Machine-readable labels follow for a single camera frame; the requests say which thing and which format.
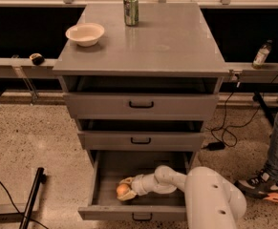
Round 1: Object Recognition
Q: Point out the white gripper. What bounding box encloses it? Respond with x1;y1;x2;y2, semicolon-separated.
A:
118;175;147;201

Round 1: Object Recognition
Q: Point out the orange fruit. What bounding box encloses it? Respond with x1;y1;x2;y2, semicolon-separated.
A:
117;184;130;197

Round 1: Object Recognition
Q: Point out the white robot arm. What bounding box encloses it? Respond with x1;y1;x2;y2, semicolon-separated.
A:
117;165;246;229

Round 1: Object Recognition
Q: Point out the grey bottom drawer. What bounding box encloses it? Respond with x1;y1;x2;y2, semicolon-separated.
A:
78;151;195;221

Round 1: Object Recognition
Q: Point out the grey drawer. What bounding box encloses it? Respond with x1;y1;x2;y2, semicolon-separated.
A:
78;151;195;221
78;131;203;152
64;93;219;120

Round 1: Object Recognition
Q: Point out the grey middle drawer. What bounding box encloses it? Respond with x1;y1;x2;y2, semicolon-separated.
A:
78;131;203;152

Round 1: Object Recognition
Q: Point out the grey drawer cabinet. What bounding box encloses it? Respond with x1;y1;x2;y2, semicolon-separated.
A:
52;2;231;164

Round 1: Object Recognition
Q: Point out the grey top drawer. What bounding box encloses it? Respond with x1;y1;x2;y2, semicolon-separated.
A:
64;93;219;120

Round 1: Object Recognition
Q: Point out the black metal stand leg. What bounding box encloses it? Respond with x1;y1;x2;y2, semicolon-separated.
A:
19;167;46;229

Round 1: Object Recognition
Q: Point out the black power adapter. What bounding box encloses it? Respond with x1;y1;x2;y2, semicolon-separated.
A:
206;141;225;151

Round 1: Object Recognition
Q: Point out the grey orange sneaker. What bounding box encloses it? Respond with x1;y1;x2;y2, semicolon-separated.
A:
234;170;278;202

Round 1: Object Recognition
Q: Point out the small black yellow object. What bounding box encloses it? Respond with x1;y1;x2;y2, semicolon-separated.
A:
30;53;45;66

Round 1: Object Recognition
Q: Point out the white bowl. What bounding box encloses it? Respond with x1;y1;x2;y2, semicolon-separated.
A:
65;23;105;47

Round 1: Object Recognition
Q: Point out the clear bottle green label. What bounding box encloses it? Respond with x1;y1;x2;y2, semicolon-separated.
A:
252;40;272;69

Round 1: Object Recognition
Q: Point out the green soda can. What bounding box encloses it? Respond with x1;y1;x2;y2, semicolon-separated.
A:
123;0;139;26

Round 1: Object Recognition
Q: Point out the black cable left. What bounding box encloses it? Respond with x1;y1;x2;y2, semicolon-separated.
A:
0;167;50;229

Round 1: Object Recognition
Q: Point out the black cable on floor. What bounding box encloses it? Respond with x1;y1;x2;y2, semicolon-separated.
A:
201;62;278;151

